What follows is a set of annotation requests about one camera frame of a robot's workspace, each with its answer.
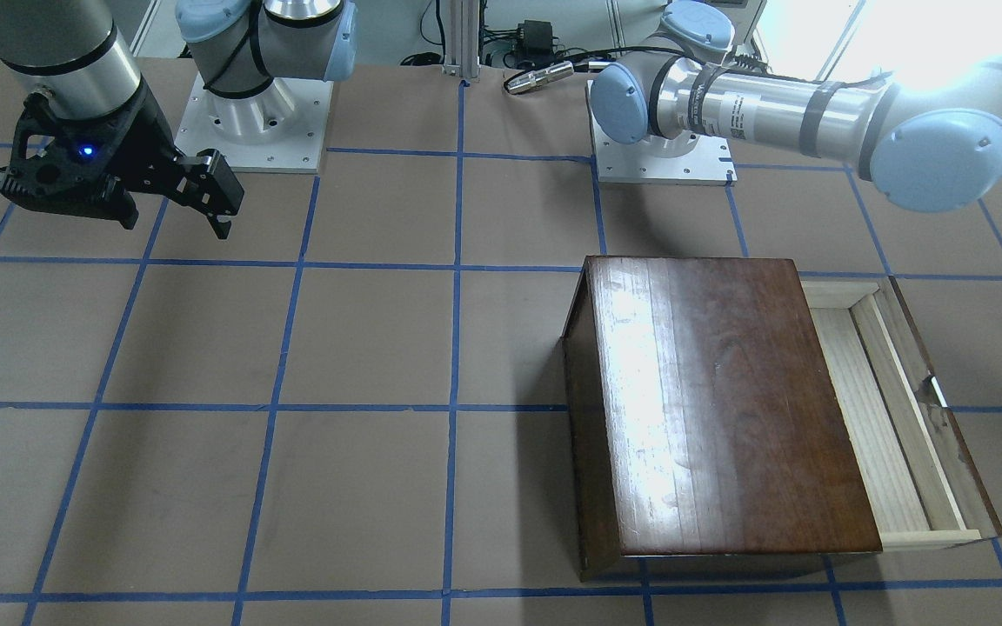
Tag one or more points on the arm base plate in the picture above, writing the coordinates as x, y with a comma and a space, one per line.
686, 160
281, 130

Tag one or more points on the aluminium frame post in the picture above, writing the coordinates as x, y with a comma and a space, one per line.
461, 22

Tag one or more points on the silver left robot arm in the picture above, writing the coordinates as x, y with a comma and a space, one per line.
923, 150

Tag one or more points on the black power adapter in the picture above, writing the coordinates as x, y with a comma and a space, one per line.
535, 38

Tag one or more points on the light wood drawer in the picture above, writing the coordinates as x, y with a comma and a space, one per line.
920, 477

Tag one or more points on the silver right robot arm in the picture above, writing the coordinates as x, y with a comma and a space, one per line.
76, 51

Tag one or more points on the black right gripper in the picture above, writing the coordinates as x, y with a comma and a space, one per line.
146, 135

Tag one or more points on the dark wooden drawer box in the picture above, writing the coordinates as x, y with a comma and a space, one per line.
705, 428

